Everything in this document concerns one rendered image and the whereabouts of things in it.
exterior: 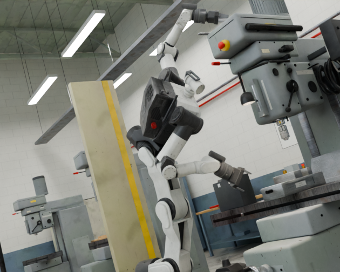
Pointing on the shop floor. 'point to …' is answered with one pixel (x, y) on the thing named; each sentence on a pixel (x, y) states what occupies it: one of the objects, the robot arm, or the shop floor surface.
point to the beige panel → (114, 174)
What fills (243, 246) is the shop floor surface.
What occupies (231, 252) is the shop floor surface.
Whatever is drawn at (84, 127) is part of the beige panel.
